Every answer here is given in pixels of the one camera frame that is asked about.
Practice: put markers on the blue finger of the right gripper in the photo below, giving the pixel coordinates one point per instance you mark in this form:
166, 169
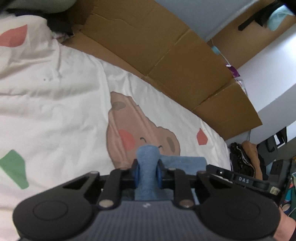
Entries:
220, 172

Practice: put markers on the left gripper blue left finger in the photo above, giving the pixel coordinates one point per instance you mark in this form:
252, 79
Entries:
105, 191

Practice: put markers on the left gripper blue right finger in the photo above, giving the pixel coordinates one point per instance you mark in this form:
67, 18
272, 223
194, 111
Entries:
189, 190

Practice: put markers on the blue denim pants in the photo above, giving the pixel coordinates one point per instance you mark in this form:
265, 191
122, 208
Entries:
150, 176

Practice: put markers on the folded dark patterned clothes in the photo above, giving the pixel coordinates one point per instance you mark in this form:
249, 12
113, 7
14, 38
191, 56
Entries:
241, 163

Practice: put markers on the operator right hand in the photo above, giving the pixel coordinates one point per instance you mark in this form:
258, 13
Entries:
286, 228

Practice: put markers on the teal patterned cloth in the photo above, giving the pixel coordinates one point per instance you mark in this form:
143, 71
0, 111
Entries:
287, 202

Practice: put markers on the folded brown garment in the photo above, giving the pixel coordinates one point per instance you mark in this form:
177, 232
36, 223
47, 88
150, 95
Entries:
251, 151

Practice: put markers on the dark bag in background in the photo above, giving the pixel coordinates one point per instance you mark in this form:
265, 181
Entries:
268, 151

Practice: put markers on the cream bear print bedsheet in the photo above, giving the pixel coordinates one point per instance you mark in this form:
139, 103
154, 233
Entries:
65, 113

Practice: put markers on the blue-capped detergent bottle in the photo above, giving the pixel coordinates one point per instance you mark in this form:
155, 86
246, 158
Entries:
216, 50

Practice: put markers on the upright cardboard panel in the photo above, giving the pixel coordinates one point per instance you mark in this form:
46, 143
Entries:
240, 46

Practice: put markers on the brown cardboard sheet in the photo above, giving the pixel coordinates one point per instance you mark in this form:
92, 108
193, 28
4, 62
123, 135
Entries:
149, 41

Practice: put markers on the black cloth under pillow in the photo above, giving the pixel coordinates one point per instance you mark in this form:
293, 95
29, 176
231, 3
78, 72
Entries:
60, 26

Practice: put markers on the grey neck pillow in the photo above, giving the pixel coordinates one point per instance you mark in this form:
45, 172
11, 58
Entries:
47, 6

